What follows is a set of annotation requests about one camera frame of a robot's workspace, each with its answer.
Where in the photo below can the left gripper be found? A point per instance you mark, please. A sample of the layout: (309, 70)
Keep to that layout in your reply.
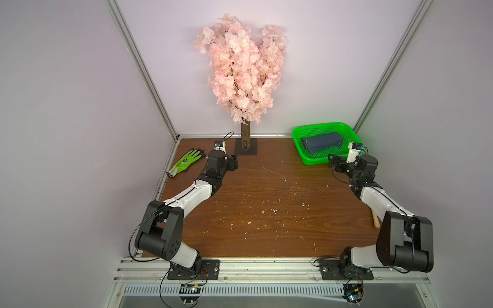
(232, 162)

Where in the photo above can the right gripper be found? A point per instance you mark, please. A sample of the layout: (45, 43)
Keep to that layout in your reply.
(338, 165)

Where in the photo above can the blue fish-print pillowcase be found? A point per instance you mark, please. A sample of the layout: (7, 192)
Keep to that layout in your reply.
(322, 142)

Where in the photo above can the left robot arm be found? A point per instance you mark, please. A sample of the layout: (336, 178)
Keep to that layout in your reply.
(160, 232)

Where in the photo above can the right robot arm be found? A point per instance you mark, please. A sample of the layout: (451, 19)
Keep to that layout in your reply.
(405, 240)

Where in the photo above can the green black work glove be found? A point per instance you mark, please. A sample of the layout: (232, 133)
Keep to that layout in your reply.
(191, 157)

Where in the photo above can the green plastic basket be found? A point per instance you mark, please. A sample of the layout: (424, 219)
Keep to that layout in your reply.
(317, 129)

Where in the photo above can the green toy rake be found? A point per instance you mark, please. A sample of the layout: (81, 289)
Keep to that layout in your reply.
(376, 220)

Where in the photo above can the pink cherry blossom tree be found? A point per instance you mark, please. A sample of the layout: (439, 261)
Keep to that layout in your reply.
(244, 73)

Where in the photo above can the right controller board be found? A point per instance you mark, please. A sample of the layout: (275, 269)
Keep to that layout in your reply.
(353, 293)

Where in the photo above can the controller board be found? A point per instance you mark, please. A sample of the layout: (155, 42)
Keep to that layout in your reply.
(353, 293)
(189, 294)

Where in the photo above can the left controller board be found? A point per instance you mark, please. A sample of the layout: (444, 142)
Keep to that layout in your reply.
(189, 294)

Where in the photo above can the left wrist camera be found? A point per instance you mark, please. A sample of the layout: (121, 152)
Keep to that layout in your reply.
(219, 145)

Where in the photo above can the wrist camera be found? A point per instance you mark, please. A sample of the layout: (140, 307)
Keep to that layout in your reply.
(219, 145)
(355, 148)

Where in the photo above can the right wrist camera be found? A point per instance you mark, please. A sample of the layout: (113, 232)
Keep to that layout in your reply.
(355, 148)

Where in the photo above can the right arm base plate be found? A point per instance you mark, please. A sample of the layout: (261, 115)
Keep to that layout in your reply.
(333, 269)

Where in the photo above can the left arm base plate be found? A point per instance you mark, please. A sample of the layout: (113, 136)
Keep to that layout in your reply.
(206, 269)

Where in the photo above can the aluminium front rail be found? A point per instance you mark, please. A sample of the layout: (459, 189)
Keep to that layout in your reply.
(260, 270)

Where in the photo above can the aluminium frame corner post left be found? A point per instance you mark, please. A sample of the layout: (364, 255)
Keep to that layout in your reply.
(137, 58)

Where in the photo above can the aluminium frame corner post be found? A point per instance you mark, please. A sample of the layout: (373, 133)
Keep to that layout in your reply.
(137, 58)
(410, 32)

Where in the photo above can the aluminium frame corner post right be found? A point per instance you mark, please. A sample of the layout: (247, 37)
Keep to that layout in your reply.
(410, 32)

